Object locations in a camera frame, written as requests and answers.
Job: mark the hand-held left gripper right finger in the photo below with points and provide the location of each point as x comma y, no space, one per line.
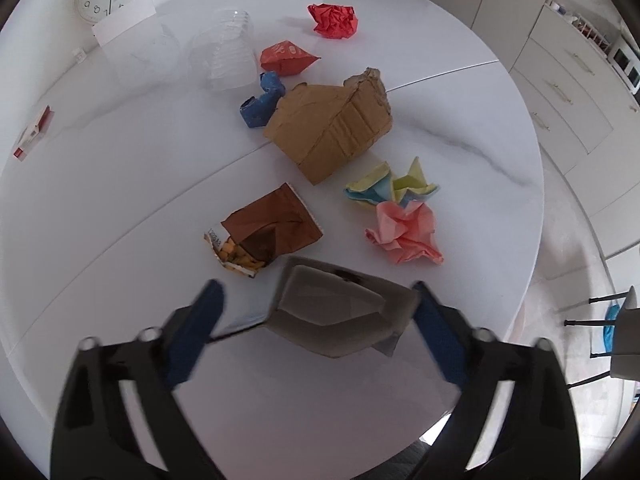
440,340

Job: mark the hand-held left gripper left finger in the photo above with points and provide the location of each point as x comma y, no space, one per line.
192,340

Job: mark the grey carton box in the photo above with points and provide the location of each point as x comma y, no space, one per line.
340,310

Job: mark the brown snack bag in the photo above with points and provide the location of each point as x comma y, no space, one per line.
270,225

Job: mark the pastel paper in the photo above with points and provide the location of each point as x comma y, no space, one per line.
380,185

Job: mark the blue wrapper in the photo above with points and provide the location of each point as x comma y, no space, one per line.
260,107

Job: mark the brown cardboard box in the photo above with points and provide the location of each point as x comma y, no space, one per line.
325,125

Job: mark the orange-red snack packet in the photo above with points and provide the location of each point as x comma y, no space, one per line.
282,57

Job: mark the pink crumpled paper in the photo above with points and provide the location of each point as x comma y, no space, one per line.
407,232

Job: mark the blue cloth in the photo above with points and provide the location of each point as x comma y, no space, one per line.
610,330

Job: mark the white chair with black legs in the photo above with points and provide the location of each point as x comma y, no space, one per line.
627,330

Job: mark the red and white small box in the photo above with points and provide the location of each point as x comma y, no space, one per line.
32,135

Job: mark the white drawer cabinet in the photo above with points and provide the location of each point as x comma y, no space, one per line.
570,90

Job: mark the white paper card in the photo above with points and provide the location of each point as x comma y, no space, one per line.
125,20

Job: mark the red crumpled paper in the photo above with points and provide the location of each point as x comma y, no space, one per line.
334,20

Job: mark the white wall socket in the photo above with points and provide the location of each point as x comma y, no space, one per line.
78,53

